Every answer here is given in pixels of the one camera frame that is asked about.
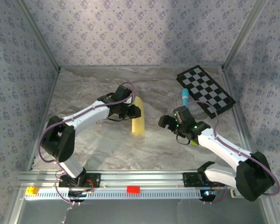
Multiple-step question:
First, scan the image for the yellow cloth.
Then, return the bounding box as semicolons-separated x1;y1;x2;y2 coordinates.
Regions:
131;97;145;137

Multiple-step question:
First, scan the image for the teal cylindrical pen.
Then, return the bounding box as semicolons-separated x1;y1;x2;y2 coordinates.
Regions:
181;88;192;110

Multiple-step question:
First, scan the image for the black and white checkerboard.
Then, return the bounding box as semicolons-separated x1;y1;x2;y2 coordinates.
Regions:
176;65;237;119

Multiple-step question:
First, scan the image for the beige and blue device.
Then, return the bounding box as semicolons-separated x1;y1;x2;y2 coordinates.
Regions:
230;188;243;199

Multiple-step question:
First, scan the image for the yellow toy block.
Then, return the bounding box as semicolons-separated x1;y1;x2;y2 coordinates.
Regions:
25;186;40;196

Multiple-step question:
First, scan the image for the aluminium frame bar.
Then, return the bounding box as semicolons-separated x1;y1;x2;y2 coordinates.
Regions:
221;67;255;169
60;65;224;70
27;67;61;172

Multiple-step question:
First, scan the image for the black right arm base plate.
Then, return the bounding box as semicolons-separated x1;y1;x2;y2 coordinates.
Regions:
182;172;226;188

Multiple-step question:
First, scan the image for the aluminium mounting rail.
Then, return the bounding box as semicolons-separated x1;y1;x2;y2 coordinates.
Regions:
16;169;238;190

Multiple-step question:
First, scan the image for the black controller board with wires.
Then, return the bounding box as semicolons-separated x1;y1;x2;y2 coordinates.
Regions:
67;190;94;203
199;189;217;202

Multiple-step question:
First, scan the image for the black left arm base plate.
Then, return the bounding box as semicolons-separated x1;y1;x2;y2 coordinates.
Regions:
58;172;102;189

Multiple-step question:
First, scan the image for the white slotted cable duct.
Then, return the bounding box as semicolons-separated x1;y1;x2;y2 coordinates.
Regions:
24;188;203;200

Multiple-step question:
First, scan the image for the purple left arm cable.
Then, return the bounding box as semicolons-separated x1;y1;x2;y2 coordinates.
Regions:
38;81;136;206

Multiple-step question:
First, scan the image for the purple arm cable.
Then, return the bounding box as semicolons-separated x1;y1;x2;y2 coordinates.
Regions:
38;81;136;206
202;109;280;206

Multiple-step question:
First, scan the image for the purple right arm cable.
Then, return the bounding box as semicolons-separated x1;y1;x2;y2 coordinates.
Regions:
202;109;280;206

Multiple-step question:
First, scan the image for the aluminium frame post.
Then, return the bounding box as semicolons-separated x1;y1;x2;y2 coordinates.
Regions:
222;0;269;72

